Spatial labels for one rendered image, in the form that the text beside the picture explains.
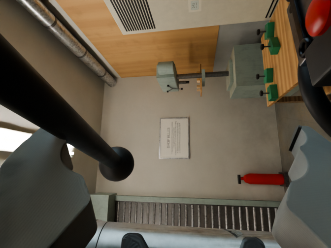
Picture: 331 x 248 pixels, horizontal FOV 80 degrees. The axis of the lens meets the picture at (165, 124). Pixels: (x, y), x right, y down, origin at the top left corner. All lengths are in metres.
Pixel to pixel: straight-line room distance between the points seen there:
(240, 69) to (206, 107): 1.01
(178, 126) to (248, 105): 1.10
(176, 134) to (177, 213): 1.12
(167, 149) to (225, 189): 0.99
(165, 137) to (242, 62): 1.51
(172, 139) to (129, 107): 0.91
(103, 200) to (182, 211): 1.12
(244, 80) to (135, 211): 2.26
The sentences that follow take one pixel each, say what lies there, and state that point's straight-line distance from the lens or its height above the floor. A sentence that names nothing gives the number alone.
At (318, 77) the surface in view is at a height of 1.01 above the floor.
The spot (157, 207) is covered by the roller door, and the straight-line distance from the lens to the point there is 3.08.
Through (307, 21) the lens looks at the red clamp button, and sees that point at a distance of 0.21.
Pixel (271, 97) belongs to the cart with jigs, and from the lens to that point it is 1.67.
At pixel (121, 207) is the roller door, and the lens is 3.23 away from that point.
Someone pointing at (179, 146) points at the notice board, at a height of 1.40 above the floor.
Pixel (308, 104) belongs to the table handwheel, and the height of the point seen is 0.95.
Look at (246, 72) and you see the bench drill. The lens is 2.35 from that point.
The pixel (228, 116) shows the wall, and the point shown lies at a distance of 3.13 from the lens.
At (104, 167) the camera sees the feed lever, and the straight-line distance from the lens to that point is 0.20.
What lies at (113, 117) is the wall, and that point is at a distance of 3.41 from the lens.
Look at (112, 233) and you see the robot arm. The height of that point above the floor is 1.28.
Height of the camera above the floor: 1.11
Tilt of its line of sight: 9 degrees up
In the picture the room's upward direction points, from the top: 91 degrees counter-clockwise
